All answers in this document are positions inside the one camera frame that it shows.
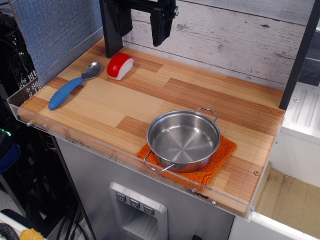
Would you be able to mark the orange knitted cloth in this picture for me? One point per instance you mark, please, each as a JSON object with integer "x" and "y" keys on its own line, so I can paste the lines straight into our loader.
{"x": 199, "y": 179}

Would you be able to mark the black vertical post right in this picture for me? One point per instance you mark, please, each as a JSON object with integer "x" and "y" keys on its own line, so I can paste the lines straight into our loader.
{"x": 301, "y": 55}

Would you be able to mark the stainless steel pot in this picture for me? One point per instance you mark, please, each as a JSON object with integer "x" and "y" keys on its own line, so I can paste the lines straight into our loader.
{"x": 182, "y": 141}

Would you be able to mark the blue handled metal spoon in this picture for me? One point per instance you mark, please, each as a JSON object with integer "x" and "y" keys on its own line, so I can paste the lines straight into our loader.
{"x": 90, "y": 72}

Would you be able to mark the white plastic cabinet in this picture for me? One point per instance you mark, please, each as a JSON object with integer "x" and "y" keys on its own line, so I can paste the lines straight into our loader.
{"x": 287, "y": 204}

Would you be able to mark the red and white toy sushi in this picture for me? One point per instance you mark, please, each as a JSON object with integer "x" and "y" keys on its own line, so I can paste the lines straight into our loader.
{"x": 119, "y": 66}

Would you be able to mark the grey ice dispenser panel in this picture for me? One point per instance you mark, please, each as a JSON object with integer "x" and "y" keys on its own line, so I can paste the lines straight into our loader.
{"x": 138, "y": 216}

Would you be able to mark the blue fabric panel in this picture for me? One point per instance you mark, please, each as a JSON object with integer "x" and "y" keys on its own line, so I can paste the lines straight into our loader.
{"x": 57, "y": 32}

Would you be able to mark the clear acrylic table guard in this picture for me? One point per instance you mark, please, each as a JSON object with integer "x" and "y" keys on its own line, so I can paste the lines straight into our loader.
{"x": 106, "y": 116}

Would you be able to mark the silver toy fridge front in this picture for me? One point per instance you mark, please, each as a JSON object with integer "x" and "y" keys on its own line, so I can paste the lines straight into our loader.
{"x": 91, "y": 174}

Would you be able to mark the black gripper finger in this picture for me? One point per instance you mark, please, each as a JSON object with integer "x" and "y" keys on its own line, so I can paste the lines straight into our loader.
{"x": 161, "y": 23}
{"x": 122, "y": 20}

